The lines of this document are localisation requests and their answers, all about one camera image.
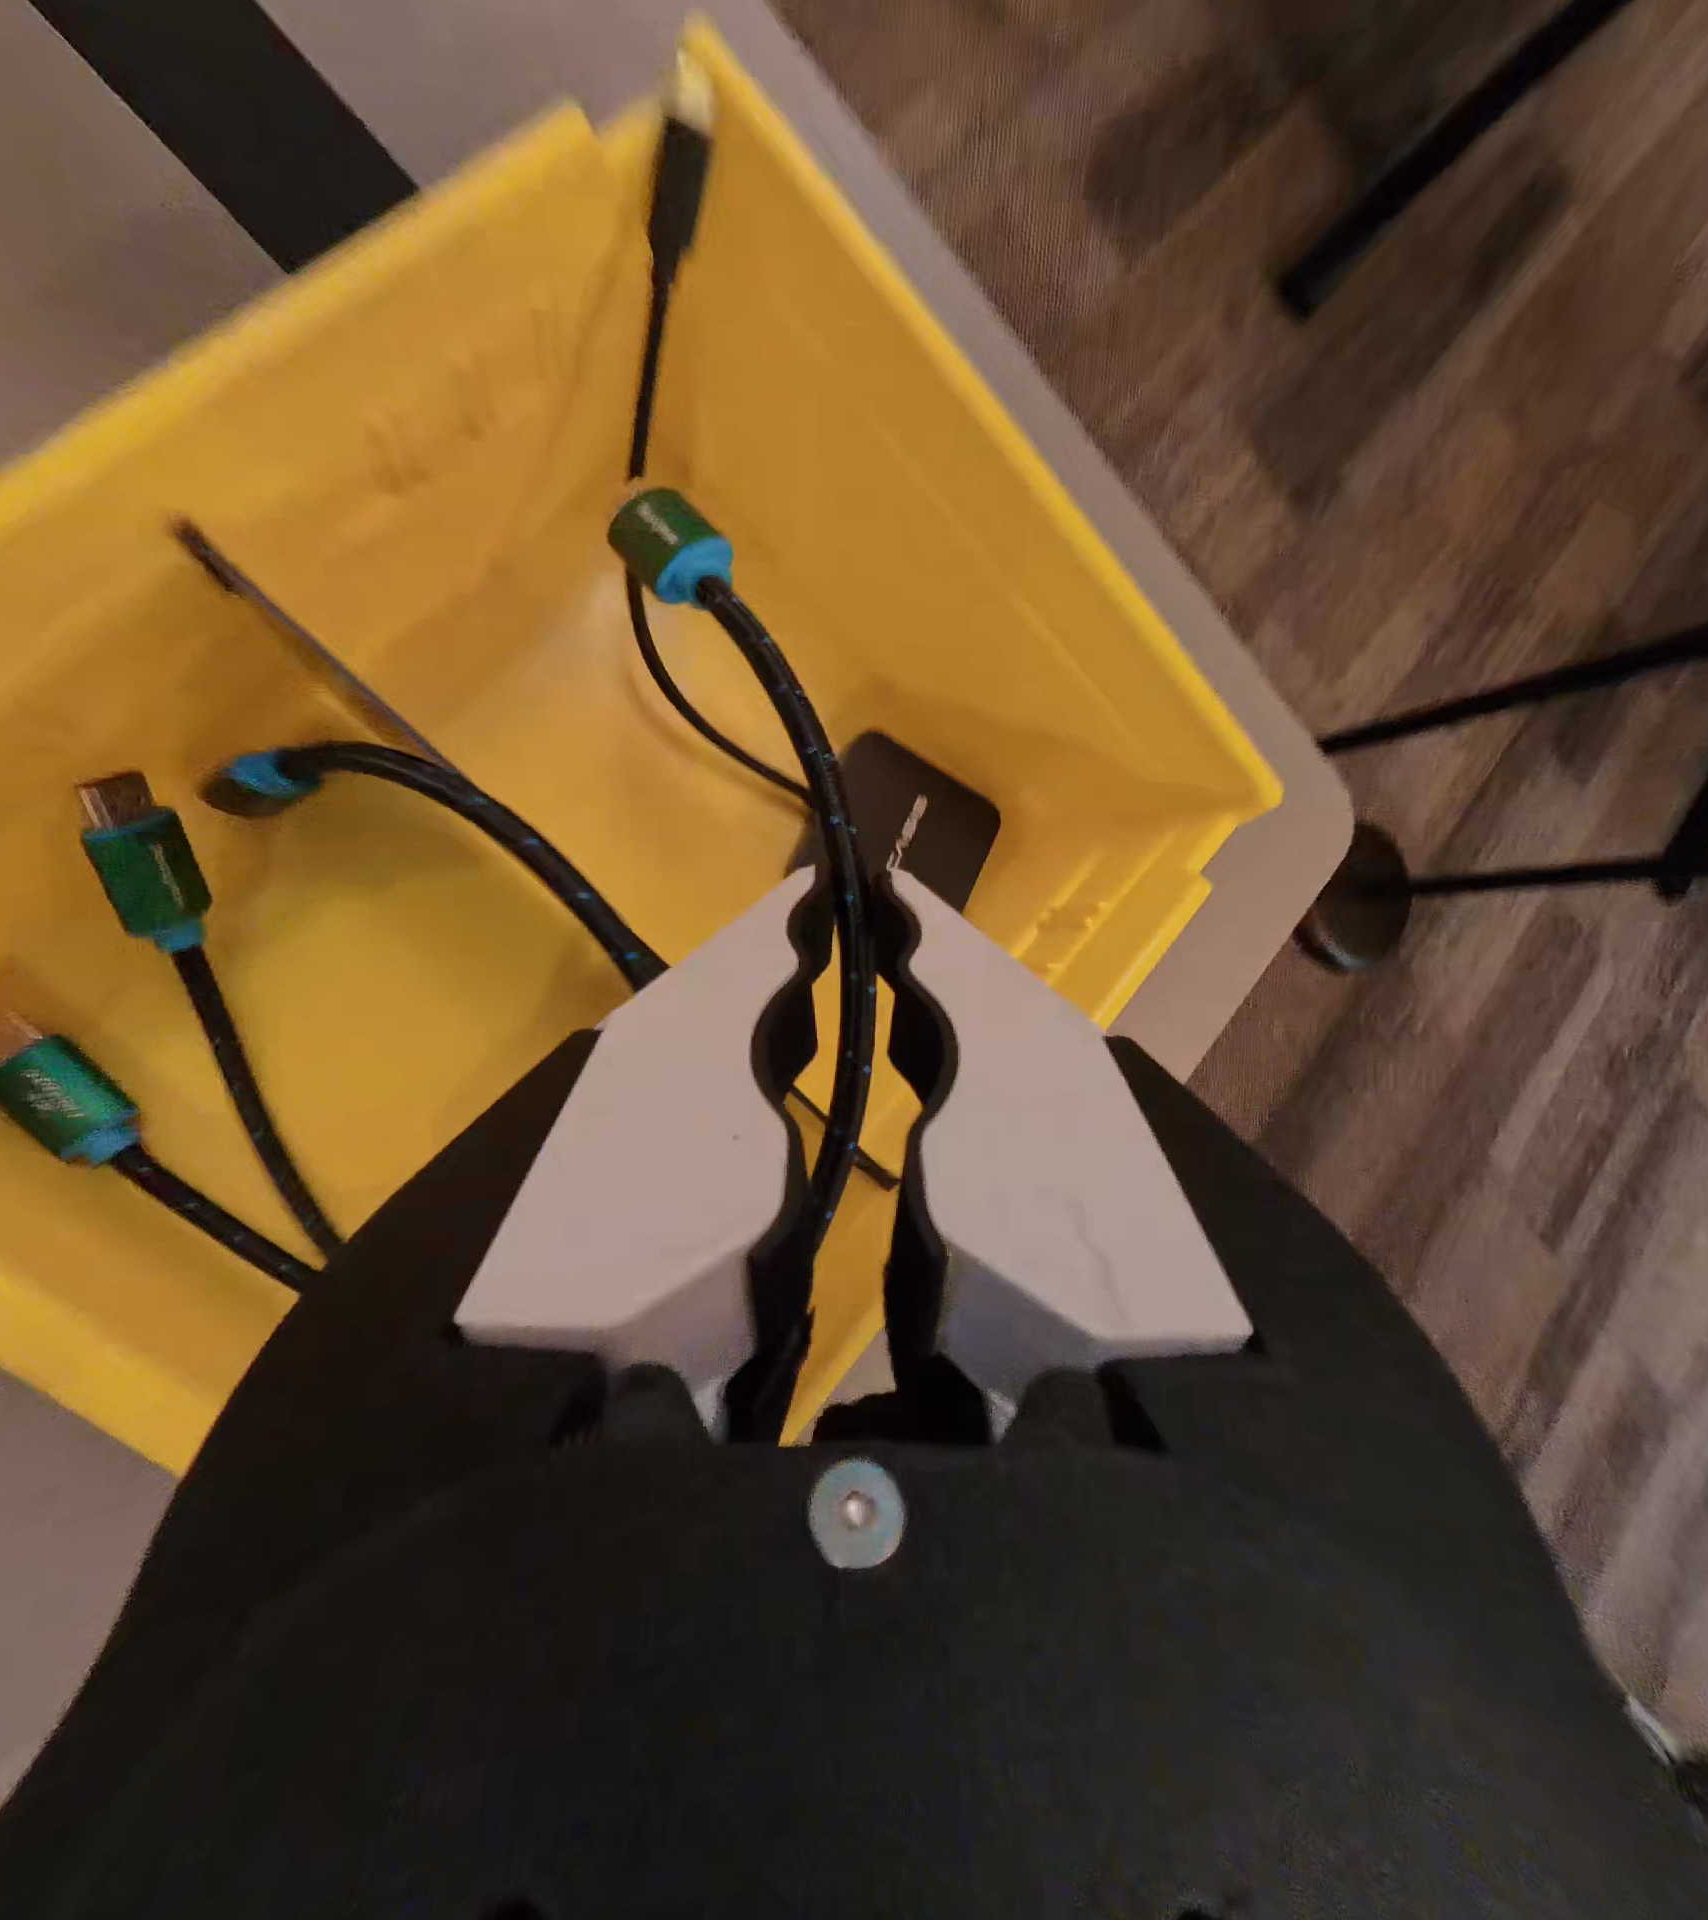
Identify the black stand with round base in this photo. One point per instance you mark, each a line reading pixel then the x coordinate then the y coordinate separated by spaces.
pixel 1356 900

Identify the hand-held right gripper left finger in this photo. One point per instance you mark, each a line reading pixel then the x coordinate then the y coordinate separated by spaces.
pixel 629 1185

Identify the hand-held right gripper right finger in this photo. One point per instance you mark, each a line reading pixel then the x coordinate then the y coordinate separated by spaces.
pixel 1078 1185

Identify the cardboard bin divider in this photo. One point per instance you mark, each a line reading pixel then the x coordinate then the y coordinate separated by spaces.
pixel 284 630

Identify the yellow plastic storage bin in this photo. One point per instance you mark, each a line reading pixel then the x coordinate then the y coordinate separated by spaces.
pixel 419 421

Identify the black metal table leg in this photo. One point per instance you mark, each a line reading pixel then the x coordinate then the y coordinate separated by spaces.
pixel 1454 150

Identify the black square hub adapter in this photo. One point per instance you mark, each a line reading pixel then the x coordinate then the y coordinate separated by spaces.
pixel 928 825

